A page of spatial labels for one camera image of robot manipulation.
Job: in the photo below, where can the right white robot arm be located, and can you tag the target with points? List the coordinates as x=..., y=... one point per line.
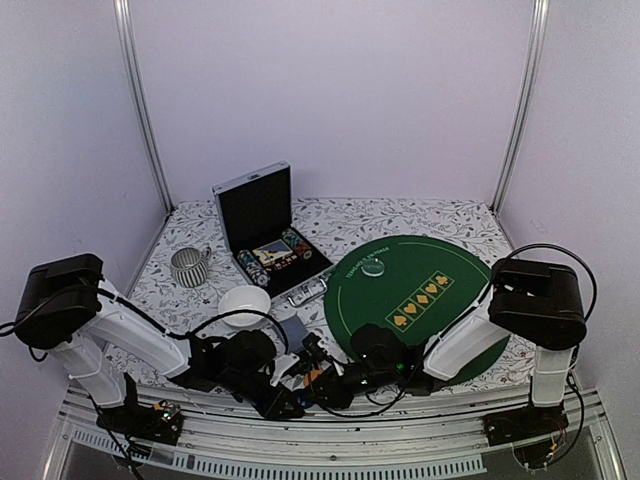
x=537, y=301

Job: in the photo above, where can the left poker chip stack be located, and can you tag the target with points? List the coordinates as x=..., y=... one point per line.
x=253, y=268

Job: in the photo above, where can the aluminium frame post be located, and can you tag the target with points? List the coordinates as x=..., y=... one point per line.
x=125, y=31
x=531, y=67

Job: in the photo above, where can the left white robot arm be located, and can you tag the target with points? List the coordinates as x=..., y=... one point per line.
x=68, y=308

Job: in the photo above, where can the clear acrylic dealer button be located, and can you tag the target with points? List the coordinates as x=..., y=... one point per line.
x=373, y=267

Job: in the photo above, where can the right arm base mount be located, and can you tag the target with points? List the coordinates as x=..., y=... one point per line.
x=543, y=427

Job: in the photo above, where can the right poker chip stack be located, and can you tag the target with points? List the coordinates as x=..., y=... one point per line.
x=299, y=246

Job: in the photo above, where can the round green poker mat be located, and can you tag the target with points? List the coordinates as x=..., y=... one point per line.
x=427, y=284

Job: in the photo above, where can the boxed playing card deck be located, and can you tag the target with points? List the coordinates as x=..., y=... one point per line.
x=272, y=252

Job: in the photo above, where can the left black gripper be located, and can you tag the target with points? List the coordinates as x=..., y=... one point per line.
x=273, y=407

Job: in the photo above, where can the striped ceramic mug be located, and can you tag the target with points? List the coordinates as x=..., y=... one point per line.
x=189, y=266

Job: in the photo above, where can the orange big blind button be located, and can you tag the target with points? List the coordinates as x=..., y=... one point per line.
x=311, y=376

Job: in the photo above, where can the left aluminium frame post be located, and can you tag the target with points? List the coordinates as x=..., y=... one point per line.
x=125, y=31

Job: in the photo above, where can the poker chip stack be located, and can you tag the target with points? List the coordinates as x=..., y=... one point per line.
x=253, y=268
x=299, y=246

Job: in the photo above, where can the white ceramic bowl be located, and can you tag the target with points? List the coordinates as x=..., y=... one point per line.
x=245, y=297

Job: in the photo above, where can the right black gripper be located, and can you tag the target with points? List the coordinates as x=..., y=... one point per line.
x=337, y=396

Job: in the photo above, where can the floral tablecloth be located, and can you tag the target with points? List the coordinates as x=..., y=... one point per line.
x=336, y=227

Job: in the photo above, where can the right aluminium frame post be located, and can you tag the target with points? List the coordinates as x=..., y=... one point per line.
x=531, y=67

